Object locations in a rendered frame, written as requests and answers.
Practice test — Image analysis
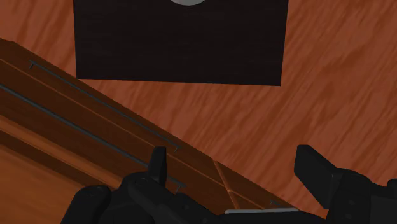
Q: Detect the brown wooden chest of drawers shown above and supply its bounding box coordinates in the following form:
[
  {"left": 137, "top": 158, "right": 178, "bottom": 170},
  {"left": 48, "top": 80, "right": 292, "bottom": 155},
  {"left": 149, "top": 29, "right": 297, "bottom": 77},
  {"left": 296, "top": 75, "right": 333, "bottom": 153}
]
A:
[{"left": 0, "top": 38, "right": 296, "bottom": 216}]

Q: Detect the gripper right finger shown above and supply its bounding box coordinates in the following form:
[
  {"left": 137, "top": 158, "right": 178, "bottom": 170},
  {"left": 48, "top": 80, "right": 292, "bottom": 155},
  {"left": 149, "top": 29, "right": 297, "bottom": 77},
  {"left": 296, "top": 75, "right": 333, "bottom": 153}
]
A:
[{"left": 293, "top": 144, "right": 397, "bottom": 224}]

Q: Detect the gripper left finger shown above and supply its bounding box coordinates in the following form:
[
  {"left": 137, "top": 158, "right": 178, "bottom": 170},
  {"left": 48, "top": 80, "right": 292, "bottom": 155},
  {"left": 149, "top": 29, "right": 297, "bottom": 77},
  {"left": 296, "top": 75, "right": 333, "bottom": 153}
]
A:
[{"left": 60, "top": 146, "right": 218, "bottom": 224}]

